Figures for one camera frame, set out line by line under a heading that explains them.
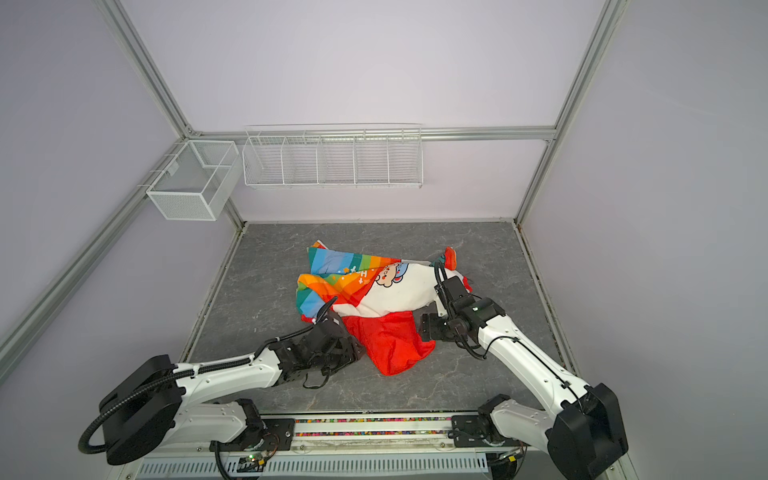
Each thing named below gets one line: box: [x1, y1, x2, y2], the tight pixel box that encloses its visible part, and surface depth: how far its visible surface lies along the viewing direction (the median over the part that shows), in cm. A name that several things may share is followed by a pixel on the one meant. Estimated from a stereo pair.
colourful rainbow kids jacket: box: [296, 241, 472, 376], surface depth 93 cm
